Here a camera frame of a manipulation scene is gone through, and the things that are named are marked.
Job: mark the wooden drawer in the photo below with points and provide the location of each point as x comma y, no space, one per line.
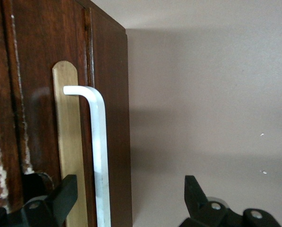
44,47

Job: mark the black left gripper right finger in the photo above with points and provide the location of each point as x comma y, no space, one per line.
196,201

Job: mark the dark wood cabinet box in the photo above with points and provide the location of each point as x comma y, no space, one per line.
112,118

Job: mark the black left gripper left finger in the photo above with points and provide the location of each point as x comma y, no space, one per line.
62,198

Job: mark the brown table mat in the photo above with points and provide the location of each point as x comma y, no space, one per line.
202,94

